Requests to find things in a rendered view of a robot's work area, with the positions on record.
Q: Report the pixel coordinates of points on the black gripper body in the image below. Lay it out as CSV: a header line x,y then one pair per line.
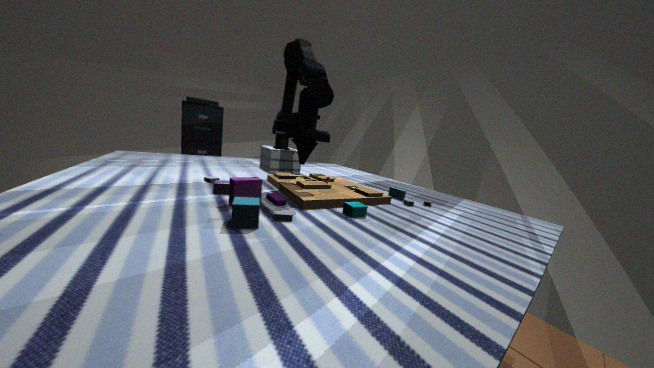
x,y
309,132

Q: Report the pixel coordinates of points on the tan wooden puzzle board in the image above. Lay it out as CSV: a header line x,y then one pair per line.
x,y
329,192

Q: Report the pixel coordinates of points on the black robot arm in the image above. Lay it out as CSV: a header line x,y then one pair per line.
x,y
301,65

